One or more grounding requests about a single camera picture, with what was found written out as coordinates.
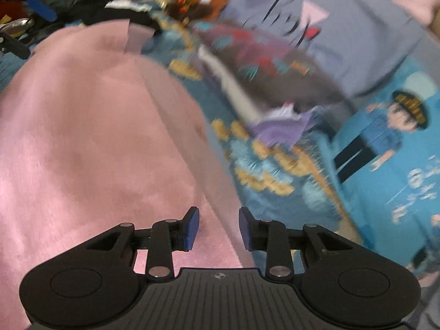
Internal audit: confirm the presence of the grey printed folded shirt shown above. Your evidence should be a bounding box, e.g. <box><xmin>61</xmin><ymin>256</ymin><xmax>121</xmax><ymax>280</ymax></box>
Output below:
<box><xmin>197</xmin><ymin>21</ymin><xmax>344</xmax><ymax>111</ymax></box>

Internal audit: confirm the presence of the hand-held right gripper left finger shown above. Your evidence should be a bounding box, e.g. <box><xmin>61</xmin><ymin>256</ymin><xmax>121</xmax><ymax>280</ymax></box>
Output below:
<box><xmin>84</xmin><ymin>206</ymin><xmax>200</xmax><ymax>281</ymax></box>

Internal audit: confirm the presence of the blue deer print quilt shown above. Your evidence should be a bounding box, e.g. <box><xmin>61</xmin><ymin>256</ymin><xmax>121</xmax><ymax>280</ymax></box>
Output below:
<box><xmin>0</xmin><ymin>0</ymin><xmax>372</xmax><ymax>269</ymax></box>

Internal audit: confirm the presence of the white ruffled garment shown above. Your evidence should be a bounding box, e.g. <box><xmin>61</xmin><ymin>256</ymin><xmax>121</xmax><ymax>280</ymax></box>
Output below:
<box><xmin>105</xmin><ymin>0</ymin><xmax>152</xmax><ymax>12</ymax></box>

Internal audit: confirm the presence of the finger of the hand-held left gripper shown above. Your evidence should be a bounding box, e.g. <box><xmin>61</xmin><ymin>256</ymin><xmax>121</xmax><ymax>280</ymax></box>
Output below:
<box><xmin>27</xmin><ymin>0</ymin><xmax>57</xmax><ymax>22</ymax></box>
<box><xmin>0</xmin><ymin>32</ymin><xmax>31</xmax><ymax>60</ymax></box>

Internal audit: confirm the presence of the grey pillow with script print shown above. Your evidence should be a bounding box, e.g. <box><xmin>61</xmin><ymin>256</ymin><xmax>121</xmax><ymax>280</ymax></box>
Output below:
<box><xmin>216</xmin><ymin>0</ymin><xmax>434</xmax><ymax>98</ymax></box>

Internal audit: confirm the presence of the pink and blue tasselled scarf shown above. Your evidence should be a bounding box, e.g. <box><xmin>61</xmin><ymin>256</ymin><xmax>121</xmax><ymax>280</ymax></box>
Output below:
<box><xmin>0</xmin><ymin>19</ymin><xmax>257</xmax><ymax>330</ymax></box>

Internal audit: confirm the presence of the purple folded garment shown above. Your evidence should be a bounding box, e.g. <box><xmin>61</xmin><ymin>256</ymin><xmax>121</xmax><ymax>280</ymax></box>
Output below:
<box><xmin>247</xmin><ymin>105</ymin><xmax>322</xmax><ymax>152</ymax></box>

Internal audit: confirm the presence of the blue cartoon police cushion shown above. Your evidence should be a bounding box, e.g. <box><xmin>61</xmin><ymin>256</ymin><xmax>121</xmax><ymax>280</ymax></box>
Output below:
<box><xmin>332</xmin><ymin>55</ymin><xmax>440</xmax><ymax>286</ymax></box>

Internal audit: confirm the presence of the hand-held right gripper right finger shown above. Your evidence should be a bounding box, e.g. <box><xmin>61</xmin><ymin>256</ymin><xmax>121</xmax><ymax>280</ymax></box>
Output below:
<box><xmin>238</xmin><ymin>206</ymin><xmax>358</xmax><ymax>279</ymax></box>

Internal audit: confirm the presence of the black folded garment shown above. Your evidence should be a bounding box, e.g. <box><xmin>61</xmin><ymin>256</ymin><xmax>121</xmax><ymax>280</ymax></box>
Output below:
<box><xmin>82</xmin><ymin>5</ymin><xmax>162</xmax><ymax>33</ymax></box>

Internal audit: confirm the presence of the white folded garment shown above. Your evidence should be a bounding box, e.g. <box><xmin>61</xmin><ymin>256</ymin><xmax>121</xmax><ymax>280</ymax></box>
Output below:
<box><xmin>197</xmin><ymin>46</ymin><xmax>296</xmax><ymax>128</ymax></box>

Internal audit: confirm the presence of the round metal plate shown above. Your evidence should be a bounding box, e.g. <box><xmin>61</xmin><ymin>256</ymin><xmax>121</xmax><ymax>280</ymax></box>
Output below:
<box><xmin>0</xmin><ymin>17</ymin><xmax>35</xmax><ymax>38</ymax></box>

